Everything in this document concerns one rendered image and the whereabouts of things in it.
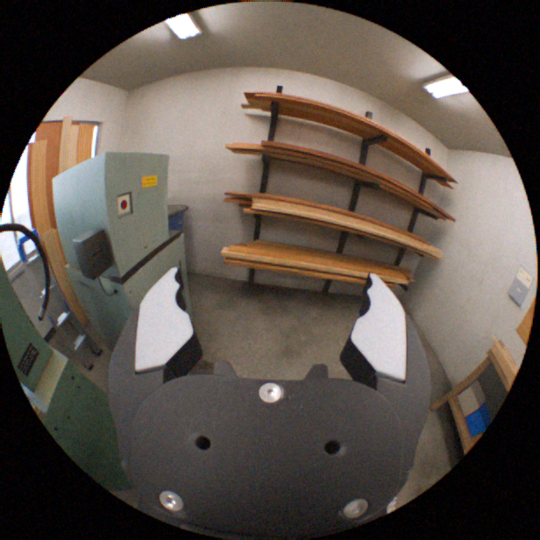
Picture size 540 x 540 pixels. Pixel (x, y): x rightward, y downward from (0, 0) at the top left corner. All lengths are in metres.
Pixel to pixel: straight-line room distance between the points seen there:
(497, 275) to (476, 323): 0.59
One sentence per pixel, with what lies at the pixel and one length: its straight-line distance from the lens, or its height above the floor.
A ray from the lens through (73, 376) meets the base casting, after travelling 0.84.
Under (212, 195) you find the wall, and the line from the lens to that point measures 2.00.
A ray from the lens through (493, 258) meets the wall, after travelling 2.54.
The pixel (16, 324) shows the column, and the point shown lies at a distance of 0.79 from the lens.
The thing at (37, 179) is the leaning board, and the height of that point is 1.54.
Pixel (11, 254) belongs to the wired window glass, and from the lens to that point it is 2.27.
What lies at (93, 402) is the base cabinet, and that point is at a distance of 0.96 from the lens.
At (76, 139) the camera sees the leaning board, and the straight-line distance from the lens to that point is 2.43.
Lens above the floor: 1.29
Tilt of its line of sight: 30 degrees down
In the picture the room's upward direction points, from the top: 9 degrees clockwise
